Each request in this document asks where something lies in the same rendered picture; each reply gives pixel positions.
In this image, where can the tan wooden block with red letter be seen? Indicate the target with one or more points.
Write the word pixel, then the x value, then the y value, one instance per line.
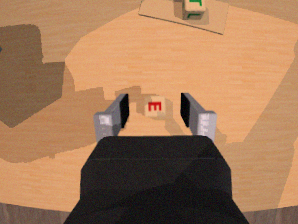
pixel 154 106

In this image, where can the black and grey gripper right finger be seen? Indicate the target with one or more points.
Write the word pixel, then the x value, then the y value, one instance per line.
pixel 196 118

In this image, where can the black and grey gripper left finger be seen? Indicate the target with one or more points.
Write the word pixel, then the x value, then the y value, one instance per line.
pixel 110 122

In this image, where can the beige letter block with green t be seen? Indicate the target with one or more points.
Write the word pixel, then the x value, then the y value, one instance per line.
pixel 193 9

